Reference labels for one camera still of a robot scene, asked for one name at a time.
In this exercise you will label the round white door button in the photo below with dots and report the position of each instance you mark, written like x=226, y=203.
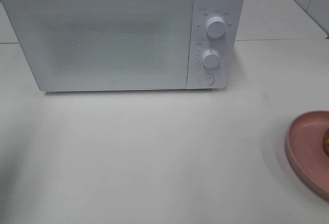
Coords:
x=206, y=79

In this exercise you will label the white timer knob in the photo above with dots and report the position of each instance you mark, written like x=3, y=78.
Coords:
x=210, y=58

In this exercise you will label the pink round plate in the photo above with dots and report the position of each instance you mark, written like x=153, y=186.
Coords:
x=304, y=147

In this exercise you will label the toy hamburger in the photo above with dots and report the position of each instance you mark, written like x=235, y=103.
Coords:
x=326, y=142

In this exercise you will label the upper white power knob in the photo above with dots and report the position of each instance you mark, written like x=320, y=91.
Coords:
x=216, y=26

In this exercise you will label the white microwave oven body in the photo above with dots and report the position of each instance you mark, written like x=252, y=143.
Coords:
x=216, y=3

